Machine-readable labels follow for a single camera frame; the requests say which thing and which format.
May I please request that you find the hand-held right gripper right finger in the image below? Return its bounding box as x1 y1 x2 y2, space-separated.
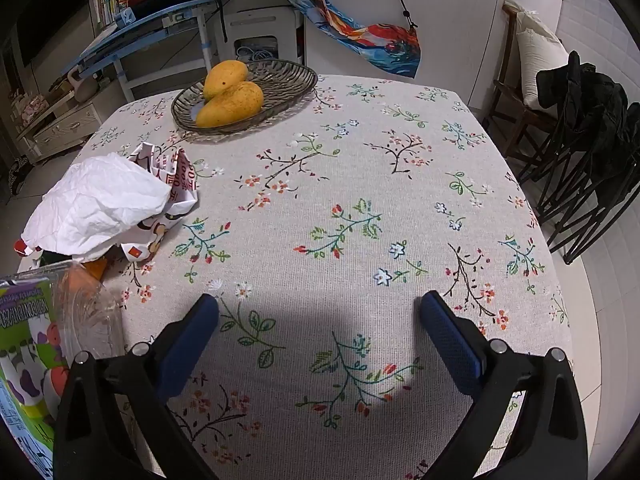
417 290 588 480

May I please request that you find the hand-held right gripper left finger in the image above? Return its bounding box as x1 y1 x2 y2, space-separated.
52 292 221 480

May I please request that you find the orange peel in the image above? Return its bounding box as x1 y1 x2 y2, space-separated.
75 257 108 281

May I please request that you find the red and white snack wrapper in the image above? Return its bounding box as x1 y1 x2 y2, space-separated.
14 142 200 265

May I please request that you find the crumpled white tissue paper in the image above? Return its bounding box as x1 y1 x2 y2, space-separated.
20 154 172 261

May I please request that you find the black folding chair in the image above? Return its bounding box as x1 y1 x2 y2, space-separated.
515 125 636 266

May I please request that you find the floral tablecloth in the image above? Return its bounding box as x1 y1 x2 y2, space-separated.
15 74 573 480

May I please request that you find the yellow mango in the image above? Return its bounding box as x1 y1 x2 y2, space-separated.
202 60 249 101
195 81 264 129

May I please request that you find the white television stand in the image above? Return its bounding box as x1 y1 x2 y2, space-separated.
10 85 108 161

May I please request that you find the woven oval basket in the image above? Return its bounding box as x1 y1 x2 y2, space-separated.
171 59 319 136

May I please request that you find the pink jug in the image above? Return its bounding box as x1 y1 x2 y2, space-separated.
67 70 97 101

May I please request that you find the black jacket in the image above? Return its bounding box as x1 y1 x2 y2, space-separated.
536 51 640 181

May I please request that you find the wooden chair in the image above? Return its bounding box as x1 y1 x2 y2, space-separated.
482 2 566 161

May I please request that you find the cream pillow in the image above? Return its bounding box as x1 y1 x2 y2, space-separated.
515 7 571 111

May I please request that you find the colourful painted cloth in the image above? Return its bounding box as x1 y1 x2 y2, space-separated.
274 0 423 79

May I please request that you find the blue study desk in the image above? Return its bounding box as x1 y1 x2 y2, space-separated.
60 0 233 103

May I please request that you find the white plastic stool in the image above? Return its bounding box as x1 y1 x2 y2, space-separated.
220 6 306 66

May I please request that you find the row of books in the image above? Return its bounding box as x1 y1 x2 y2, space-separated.
90 0 138 28

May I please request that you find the black television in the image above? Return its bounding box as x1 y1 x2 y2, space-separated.
0 0 86 68

